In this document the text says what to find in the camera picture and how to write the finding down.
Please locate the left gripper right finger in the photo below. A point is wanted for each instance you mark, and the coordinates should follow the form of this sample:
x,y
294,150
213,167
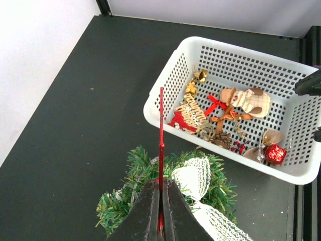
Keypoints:
x,y
179,222

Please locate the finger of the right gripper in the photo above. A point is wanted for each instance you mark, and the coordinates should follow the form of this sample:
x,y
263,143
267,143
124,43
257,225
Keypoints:
x,y
317,134
309,85

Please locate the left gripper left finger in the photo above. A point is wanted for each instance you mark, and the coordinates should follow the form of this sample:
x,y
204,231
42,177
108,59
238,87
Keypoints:
x,y
141,223

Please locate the small green christmas tree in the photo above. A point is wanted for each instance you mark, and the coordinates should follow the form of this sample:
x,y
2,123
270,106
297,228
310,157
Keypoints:
x,y
220,195

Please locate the silver bow ornament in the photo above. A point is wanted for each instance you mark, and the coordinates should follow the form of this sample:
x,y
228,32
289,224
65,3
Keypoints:
x,y
193,179

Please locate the red star ornament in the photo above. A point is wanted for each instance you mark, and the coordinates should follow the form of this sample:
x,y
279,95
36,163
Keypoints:
x,y
161,222

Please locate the white plastic basket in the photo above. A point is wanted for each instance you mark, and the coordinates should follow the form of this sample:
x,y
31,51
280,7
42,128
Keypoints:
x,y
228,66

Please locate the string lights with battery box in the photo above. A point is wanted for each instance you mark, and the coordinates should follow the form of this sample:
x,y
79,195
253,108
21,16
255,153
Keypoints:
x,y
141,169

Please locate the red gift box ornament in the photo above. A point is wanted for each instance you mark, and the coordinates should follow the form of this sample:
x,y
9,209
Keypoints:
x,y
274,154

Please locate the snowman figurine ornament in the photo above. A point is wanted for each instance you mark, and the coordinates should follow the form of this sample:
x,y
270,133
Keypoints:
x,y
253,101

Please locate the red berry sprig ornament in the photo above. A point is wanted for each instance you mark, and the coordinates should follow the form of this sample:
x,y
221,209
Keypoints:
x,y
239,147

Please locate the orange ribbon bow ornament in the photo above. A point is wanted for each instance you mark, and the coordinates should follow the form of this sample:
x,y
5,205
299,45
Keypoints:
x,y
228,116

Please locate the red ribbon bow ornament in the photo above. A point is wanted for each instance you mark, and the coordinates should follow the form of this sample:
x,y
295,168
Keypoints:
x,y
214,105

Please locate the red reindeer ornament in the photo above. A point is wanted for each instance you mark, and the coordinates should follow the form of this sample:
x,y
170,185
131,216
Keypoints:
x,y
179,123

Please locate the gold script word ornament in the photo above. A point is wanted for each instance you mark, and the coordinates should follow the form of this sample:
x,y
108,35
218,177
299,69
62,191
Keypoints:
x,y
195,117

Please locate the gold bell ornament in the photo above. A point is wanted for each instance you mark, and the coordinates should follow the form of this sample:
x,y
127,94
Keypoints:
x,y
200,76

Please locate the black frame post right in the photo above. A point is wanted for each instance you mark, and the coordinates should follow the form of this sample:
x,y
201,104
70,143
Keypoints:
x,y
310,47

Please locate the black frame post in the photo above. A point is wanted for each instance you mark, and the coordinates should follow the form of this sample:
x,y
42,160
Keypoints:
x,y
310,47
104,7

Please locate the black frame post left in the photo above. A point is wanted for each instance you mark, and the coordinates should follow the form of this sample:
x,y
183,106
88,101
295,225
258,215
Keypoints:
x,y
104,7

